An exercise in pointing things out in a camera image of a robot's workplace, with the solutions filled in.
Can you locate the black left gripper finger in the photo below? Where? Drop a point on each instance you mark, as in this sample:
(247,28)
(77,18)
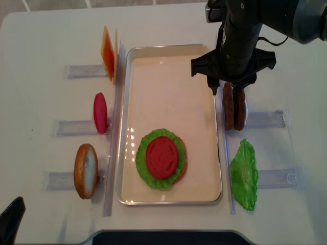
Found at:
(10,220)

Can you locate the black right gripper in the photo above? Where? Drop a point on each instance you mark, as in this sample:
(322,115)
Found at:
(236,58)

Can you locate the brown meat patty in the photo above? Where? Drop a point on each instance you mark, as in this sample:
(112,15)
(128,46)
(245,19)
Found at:
(228,106)
(240,109)

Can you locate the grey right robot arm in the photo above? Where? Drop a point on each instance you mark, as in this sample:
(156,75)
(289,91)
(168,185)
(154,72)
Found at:
(302,21)

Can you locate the upright green lettuce leaf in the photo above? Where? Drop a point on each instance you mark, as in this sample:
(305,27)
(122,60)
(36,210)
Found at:
(244,176)

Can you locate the tomato slice on tray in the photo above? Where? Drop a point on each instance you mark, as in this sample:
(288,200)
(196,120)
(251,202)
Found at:
(161,157)

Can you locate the lettuce leaf on tray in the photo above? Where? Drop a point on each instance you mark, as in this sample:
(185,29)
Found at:
(141,159)

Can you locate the orange cheese slice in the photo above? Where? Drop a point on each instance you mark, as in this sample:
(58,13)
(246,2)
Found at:
(107,53)

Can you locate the upright red tomato slice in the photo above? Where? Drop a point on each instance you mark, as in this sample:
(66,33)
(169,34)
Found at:
(100,113)

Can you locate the white metal tray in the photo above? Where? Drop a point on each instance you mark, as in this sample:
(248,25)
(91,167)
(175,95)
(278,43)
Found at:
(160,92)

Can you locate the upright top bun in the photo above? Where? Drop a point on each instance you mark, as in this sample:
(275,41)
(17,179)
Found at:
(86,171)

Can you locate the bottom bun on tray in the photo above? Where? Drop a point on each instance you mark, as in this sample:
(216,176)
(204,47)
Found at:
(185,164)

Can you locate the dark base at table edge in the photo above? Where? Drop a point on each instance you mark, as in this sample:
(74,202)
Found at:
(168,237)

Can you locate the clear top bun rail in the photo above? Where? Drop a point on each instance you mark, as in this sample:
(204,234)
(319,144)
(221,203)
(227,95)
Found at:
(58,181)

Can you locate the clear patty holder rail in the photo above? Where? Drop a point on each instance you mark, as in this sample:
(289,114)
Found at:
(272,119)

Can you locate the clear lettuce holder rail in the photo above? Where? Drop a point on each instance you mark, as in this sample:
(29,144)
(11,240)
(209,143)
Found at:
(281,178)

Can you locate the clear tomato holder rail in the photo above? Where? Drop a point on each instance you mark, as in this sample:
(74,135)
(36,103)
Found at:
(63,128)

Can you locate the clear cheese holder rail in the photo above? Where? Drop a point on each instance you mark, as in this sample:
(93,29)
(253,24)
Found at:
(84,71)

